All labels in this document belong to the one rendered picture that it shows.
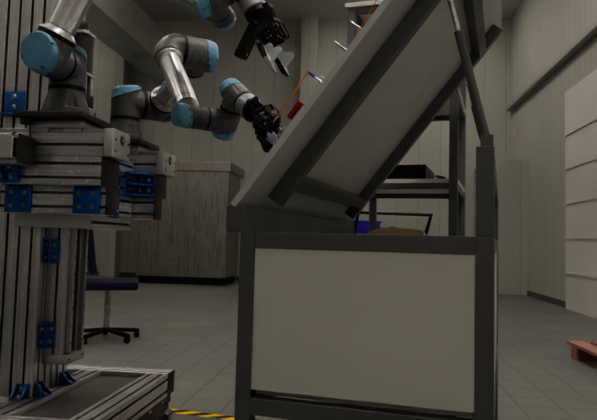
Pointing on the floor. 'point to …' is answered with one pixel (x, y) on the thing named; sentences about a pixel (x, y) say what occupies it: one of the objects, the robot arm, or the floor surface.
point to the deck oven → (192, 228)
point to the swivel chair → (107, 296)
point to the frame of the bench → (366, 242)
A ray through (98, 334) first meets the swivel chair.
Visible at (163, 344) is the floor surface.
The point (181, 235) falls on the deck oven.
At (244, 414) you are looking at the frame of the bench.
